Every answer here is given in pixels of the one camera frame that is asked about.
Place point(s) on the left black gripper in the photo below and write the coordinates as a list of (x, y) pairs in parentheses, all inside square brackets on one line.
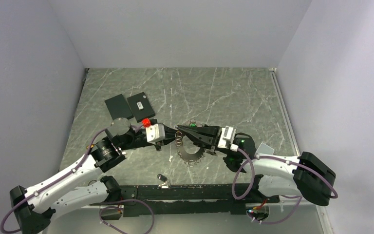
[(169, 137)]

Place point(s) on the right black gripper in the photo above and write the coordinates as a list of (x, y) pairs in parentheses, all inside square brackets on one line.
[(210, 130)]

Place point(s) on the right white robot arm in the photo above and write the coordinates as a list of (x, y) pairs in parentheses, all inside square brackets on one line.
[(270, 174)]

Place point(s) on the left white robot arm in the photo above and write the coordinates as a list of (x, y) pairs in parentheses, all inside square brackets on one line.
[(83, 182)]

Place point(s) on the black box with label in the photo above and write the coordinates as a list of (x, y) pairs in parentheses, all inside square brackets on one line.
[(140, 107)]

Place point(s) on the black box lid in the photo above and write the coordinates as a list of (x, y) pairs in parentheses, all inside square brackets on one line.
[(118, 107)]

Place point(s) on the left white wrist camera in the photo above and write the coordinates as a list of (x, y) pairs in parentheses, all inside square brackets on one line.
[(155, 133)]

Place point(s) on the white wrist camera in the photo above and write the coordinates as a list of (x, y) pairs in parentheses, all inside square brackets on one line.
[(226, 140), (155, 133)]

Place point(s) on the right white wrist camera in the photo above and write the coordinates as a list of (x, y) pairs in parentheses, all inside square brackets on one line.
[(226, 140)]

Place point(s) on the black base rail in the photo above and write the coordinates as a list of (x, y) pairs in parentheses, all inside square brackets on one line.
[(140, 200)]

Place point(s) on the aluminium frame rail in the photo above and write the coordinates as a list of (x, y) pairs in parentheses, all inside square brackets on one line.
[(305, 175)]

